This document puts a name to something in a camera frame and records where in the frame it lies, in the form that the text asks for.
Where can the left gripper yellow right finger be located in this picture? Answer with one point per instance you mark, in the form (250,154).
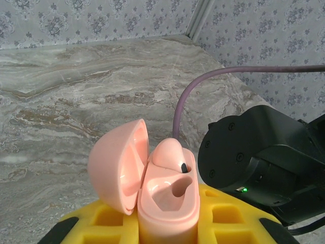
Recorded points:
(251,228)

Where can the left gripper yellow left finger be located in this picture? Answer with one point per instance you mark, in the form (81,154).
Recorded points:
(106,230)

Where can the pink earbud charging case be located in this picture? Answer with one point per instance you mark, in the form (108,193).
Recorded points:
(167,218)

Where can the aluminium frame post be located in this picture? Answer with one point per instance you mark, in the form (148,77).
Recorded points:
(200,17)

